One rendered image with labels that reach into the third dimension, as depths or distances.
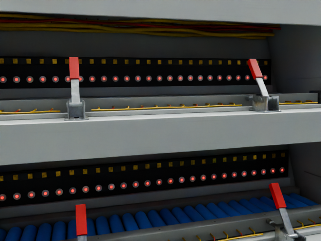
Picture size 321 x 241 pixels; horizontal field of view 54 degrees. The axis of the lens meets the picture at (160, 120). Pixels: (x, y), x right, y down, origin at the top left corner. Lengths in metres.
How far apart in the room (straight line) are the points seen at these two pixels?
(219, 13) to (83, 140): 0.27
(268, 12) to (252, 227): 0.32
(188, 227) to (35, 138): 0.23
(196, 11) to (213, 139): 0.19
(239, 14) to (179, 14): 0.09
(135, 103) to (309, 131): 0.25
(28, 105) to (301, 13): 0.43
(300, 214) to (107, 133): 0.32
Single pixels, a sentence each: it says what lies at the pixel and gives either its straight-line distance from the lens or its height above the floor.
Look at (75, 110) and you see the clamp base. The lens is 0.41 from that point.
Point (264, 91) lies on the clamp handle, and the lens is 0.48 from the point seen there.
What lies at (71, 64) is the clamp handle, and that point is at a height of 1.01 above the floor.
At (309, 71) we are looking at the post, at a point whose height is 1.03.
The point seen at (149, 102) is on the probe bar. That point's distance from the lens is 0.46.
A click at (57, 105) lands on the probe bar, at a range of 0.45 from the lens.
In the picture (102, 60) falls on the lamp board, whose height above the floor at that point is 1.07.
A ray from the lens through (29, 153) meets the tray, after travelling 0.38.
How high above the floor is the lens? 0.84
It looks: 12 degrees up
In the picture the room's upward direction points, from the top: 6 degrees counter-clockwise
